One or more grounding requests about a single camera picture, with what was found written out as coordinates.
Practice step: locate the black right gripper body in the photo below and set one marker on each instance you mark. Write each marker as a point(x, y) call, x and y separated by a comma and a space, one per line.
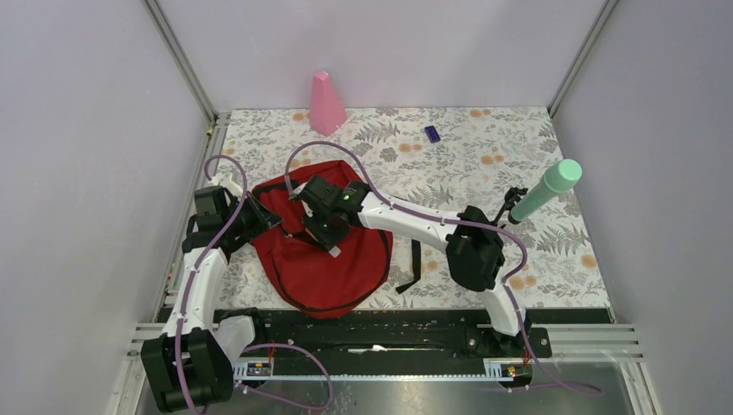
point(326, 231)

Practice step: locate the orange capped glue stick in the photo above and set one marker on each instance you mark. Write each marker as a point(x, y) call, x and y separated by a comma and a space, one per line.
point(334, 252)

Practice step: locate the mint green bottle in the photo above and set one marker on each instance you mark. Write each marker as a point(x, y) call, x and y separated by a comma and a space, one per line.
point(557, 180)

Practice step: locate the pink cone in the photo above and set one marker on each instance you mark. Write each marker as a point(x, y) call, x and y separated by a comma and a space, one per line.
point(326, 113)

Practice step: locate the small purple eraser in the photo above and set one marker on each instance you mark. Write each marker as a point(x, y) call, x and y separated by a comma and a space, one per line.
point(432, 134)

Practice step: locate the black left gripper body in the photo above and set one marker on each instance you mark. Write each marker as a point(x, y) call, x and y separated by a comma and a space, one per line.
point(243, 226)

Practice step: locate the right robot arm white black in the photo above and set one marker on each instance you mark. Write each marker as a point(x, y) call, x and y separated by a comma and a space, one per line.
point(470, 242)

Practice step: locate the red student backpack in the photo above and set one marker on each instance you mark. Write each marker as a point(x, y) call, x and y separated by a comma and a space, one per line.
point(308, 277)

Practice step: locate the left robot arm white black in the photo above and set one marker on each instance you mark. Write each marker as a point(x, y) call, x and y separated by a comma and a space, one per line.
point(190, 364)

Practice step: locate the slotted cable duct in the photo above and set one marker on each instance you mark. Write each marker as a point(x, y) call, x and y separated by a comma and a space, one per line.
point(453, 369)

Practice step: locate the floral table mat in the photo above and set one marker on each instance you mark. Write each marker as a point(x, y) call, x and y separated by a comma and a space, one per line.
point(482, 153)

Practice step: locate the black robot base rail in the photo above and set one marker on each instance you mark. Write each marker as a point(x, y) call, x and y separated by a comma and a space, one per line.
point(414, 338)

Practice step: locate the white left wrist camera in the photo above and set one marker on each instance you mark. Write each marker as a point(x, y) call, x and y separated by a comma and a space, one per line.
point(226, 181)

